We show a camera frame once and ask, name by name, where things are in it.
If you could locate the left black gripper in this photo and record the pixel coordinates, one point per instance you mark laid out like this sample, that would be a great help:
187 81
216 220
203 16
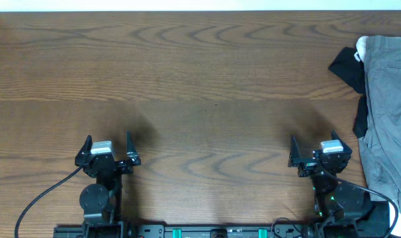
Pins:
127 170

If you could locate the white garment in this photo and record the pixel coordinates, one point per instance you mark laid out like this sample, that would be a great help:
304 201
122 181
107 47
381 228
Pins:
361 48

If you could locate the grey shorts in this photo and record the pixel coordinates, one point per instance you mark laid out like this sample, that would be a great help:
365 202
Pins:
380 148

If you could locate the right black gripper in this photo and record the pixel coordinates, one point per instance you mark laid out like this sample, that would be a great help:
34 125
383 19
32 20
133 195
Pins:
308 167

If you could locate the black garment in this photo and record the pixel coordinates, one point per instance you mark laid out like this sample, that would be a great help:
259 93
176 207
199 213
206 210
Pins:
350 69

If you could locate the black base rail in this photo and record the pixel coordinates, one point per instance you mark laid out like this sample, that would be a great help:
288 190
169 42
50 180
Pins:
164 231

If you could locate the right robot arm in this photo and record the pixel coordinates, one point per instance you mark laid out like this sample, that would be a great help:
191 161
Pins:
342 207

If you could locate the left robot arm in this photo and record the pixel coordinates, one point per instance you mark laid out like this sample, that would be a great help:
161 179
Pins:
101 202

